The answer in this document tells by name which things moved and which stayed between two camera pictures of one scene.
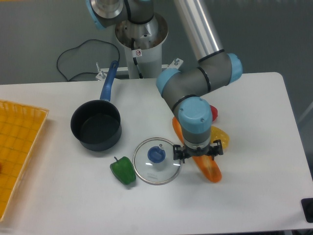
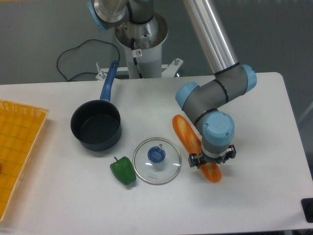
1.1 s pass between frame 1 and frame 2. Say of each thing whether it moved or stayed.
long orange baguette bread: stayed
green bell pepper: stayed
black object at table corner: stayed
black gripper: moved
